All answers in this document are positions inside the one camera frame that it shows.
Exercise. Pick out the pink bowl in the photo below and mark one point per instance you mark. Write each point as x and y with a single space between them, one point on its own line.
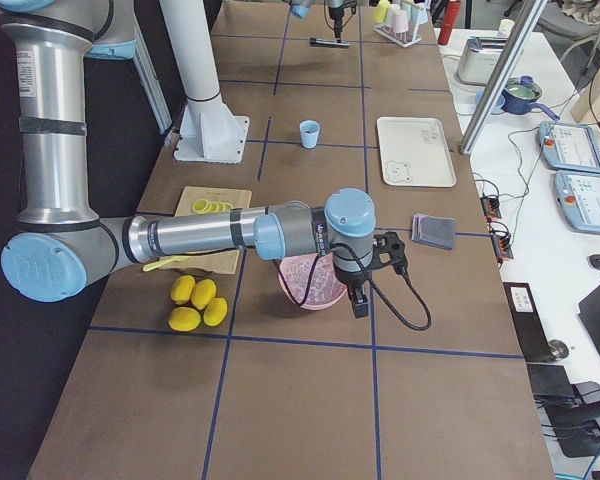
310 300

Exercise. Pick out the orange power strip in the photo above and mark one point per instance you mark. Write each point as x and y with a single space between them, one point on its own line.
491 207
501 243

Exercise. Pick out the light blue plastic cup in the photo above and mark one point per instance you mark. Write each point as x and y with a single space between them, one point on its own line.
309 140

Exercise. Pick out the yellow-green plastic knife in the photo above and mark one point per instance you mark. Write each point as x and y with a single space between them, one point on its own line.
148 267

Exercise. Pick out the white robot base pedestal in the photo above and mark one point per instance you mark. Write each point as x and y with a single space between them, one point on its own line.
209 132

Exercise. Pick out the lemon slice front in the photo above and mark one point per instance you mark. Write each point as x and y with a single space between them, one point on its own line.
201 206

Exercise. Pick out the whole lemon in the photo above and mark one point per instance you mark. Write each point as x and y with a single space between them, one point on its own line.
215 312
184 319
203 293
182 289

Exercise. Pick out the lower orange power strip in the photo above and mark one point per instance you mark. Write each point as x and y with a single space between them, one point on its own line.
501 243

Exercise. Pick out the light blue rack cup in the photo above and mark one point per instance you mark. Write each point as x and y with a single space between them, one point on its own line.
417 11

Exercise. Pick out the upper orange power strip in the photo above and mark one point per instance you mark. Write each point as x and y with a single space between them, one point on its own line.
491 207

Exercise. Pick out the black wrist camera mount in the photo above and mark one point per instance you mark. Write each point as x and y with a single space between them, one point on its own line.
389 250

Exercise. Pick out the pile of ice cubes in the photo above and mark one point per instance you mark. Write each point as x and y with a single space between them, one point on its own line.
312 280

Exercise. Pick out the bamboo cutting board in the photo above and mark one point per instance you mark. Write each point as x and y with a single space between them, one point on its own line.
220 263

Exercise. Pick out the yellow-green plastic cup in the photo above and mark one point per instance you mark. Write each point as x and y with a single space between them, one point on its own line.
380 11

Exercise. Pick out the blue pot with lid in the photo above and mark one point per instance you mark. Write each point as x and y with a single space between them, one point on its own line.
522 94

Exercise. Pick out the cream bear serving tray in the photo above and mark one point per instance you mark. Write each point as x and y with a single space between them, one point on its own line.
414 152

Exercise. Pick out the aluminium frame post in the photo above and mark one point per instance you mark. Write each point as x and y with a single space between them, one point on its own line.
524 25

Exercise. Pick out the purple folded cloth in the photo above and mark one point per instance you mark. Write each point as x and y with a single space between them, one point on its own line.
415 236

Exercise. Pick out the grey folded cloth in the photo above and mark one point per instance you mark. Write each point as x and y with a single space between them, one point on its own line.
437 232

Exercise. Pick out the pink plastic cup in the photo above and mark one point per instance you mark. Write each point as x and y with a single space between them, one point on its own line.
399 21

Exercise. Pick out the white wire cup rack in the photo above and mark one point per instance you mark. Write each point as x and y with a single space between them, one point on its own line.
410 38

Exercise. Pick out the silver toaster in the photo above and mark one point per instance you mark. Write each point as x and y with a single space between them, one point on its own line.
478 59

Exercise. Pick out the stainless steel muddler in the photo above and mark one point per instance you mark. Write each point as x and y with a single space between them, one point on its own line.
318 42

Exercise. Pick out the black box with label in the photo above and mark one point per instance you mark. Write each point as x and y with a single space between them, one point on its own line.
529 330

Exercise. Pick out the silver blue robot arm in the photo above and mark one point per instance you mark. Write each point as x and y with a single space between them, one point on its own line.
64 245
300 8

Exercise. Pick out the red bottle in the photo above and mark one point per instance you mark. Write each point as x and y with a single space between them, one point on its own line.
451 12

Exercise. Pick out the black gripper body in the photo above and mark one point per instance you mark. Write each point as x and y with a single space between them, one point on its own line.
350 280
335 11

